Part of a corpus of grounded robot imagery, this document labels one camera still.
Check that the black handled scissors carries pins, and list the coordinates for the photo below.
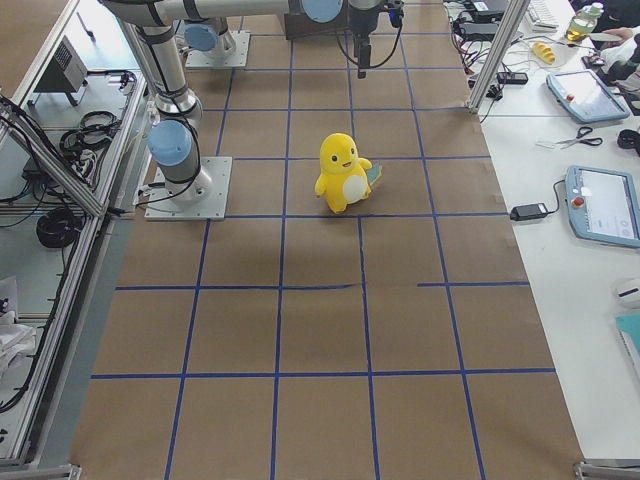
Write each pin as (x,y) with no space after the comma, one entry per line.
(582,137)

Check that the crumpled white paper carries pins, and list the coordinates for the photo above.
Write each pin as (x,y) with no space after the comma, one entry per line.
(17,340)

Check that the brown kraft paper mat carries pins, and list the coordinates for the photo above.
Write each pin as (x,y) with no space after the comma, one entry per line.
(398,339)

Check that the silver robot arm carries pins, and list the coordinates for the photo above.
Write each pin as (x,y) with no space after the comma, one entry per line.
(154,21)
(210,36)

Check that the far blue teach pendant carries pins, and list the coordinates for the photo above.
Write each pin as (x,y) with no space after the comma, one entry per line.
(585,97)

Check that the yellow banana toy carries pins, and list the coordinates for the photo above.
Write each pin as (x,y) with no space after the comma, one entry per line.
(543,52)

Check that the grey control box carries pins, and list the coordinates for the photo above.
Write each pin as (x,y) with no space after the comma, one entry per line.
(65,73)

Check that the teal notebook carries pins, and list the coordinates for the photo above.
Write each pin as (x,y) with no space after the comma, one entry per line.
(628,327)

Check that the aluminium frame post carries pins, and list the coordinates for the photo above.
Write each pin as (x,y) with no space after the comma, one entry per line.
(511,20)

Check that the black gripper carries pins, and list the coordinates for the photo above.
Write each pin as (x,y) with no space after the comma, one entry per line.
(361,21)

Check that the green tea bottle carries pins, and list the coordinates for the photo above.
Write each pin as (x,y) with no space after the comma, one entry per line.
(584,21)

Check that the near blue teach pendant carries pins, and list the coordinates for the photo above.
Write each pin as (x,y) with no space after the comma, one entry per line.
(602,206)

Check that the yellow plush duck toy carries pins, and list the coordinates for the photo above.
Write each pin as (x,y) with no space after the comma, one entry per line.
(345,177)

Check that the black power adapter brick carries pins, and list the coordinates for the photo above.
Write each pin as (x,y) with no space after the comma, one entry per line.
(528,212)

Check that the blue teach pendant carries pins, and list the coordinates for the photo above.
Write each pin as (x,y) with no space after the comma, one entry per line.
(585,97)
(602,206)

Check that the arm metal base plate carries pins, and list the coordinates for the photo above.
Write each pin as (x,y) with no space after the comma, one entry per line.
(205,199)
(197,60)

